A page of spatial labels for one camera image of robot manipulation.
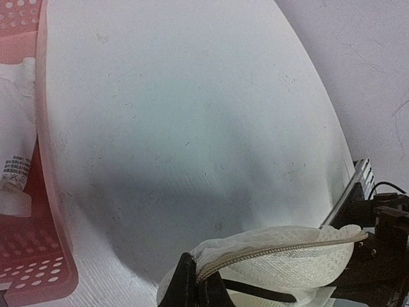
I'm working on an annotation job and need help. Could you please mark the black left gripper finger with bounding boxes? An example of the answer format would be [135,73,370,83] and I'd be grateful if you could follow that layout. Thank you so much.
[159,253,235,307]

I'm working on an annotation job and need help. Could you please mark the white bra black straps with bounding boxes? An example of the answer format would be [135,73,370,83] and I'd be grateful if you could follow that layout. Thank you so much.
[222,278,336,307]

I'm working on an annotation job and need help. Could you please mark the white mesh laundry bag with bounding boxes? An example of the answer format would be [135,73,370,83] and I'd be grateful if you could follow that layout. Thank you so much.
[156,224,369,307]

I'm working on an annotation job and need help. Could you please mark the white garment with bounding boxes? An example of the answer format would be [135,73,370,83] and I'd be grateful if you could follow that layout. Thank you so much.
[1,58,36,217]

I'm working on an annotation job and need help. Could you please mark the pink plastic basket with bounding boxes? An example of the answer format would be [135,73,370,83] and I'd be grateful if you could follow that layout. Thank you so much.
[1,1,79,306]

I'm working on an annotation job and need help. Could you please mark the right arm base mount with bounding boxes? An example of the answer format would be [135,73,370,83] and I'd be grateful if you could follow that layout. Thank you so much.
[331,183,408,306]

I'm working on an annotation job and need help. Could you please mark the aluminium front table rail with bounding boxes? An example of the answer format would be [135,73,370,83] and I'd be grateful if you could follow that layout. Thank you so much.
[321,158,375,228]

